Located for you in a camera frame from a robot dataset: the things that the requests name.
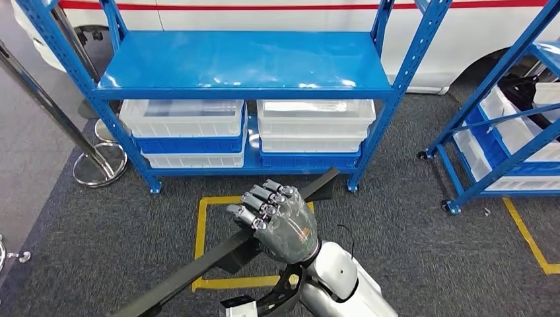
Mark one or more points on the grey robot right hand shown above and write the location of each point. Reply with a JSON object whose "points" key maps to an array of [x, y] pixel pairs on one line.
{"points": [[288, 232]]}

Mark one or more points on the long black plastic part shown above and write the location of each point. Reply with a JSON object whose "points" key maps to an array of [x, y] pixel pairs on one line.
{"points": [[183, 282], [520, 94]]}

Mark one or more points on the blue metal shelf rack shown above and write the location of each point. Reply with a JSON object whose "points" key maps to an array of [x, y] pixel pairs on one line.
{"points": [[245, 61], [503, 65]]}

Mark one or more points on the chrome stanchion pole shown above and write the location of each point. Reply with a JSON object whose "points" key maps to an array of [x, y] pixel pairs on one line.
{"points": [[76, 43], [94, 177]]}

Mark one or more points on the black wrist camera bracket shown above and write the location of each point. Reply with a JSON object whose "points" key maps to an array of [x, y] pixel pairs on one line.
{"points": [[280, 293]]}

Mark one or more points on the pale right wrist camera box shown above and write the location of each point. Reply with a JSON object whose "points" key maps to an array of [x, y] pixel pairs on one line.
{"points": [[240, 310]]}

